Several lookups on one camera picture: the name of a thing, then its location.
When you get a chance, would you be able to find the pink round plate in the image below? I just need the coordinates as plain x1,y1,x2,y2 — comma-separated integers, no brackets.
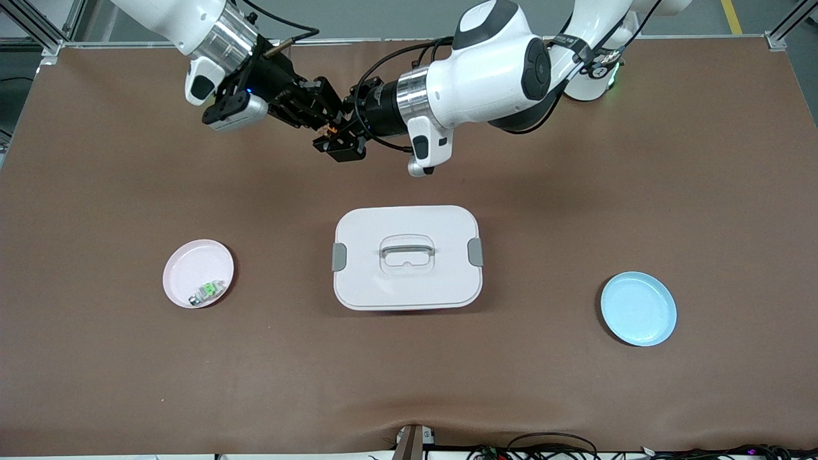
162,239,235,309

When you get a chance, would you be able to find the light blue round plate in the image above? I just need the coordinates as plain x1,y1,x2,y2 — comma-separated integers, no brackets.
600,271,677,348

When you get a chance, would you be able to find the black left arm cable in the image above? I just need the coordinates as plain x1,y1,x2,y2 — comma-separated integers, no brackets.
353,0,665,154

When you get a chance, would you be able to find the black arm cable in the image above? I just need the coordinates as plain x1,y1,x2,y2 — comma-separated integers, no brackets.
240,0,320,58
353,0,665,154

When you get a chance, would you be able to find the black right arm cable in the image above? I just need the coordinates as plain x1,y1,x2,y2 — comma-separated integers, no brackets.
240,0,320,58

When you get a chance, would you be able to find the green and grey switch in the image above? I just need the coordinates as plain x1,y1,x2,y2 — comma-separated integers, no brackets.
188,279,227,306

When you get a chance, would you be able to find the aluminium frame post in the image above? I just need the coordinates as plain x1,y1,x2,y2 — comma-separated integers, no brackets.
764,0,818,52
0,0,87,58

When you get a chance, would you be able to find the metal table clamp bracket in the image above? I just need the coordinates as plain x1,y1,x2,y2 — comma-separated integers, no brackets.
393,424,436,460

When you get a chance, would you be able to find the black looped cable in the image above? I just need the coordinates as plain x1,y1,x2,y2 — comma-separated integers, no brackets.
507,433,599,460

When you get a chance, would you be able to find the tangled cable bundle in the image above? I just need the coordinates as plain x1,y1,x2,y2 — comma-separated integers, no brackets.
470,444,818,460

